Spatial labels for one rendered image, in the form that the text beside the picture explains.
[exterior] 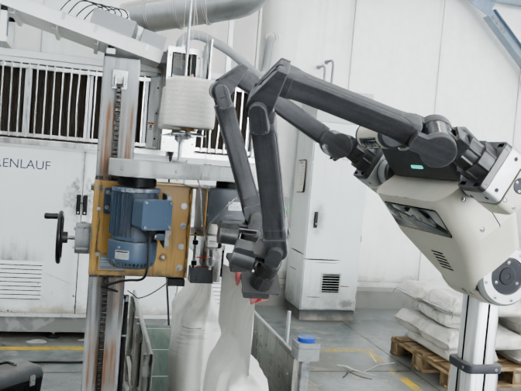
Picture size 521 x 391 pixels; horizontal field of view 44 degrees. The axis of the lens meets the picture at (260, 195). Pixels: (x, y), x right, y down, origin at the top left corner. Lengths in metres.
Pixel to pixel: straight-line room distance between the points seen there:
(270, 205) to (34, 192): 3.55
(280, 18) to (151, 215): 3.78
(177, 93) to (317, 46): 4.71
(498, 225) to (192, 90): 0.96
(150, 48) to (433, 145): 3.41
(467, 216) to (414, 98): 5.45
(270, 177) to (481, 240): 0.53
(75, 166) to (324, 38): 3.00
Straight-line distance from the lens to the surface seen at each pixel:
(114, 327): 2.29
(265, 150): 1.41
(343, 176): 6.01
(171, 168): 2.00
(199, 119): 1.98
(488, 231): 1.62
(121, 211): 1.97
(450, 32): 7.29
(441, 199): 1.56
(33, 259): 4.96
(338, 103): 1.35
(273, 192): 1.47
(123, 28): 4.67
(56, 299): 5.01
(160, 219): 1.92
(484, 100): 7.43
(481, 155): 1.42
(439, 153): 1.38
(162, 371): 3.27
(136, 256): 1.98
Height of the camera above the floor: 1.44
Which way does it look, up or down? 3 degrees down
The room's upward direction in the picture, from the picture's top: 5 degrees clockwise
